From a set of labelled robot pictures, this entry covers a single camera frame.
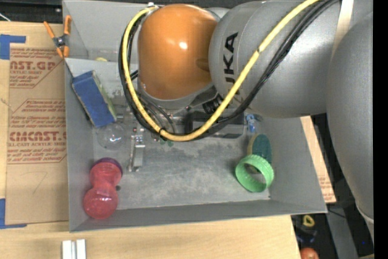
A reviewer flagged green plastic ring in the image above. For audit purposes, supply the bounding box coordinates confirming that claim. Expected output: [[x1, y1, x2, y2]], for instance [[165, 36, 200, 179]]
[[234, 154, 275, 193]]

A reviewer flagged grey metal bin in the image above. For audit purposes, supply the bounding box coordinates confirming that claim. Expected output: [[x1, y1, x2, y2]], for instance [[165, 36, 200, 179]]
[[62, 0, 329, 233]]

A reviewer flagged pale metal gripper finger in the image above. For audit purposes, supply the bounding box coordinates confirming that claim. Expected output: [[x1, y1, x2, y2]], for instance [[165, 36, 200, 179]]
[[129, 135, 146, 173]]

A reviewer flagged brown cardboard board, red print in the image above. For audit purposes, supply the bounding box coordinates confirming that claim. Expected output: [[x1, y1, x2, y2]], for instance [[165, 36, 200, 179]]
[[0, 21, 338, 229]]

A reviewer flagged dark green and yellow sponge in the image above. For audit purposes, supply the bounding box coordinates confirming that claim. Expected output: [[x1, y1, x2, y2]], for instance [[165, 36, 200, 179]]
[[246, 133, 273, 168]]

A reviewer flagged black cylinder on white bracket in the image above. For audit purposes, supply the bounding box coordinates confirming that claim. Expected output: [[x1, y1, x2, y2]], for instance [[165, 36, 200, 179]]
[[186, 89, 225, 115]]

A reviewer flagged blue sponge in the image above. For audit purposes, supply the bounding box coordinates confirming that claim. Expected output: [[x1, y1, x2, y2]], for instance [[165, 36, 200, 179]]
[[71, 69, 118, 129]]

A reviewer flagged clear glass ball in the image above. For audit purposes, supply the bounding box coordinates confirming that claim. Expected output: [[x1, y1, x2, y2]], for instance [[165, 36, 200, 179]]
[[96, 123, 125, 151]]

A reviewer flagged small blue object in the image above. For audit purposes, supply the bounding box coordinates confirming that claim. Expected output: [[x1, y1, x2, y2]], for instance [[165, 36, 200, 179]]
[[246, 113, 258, 133]]

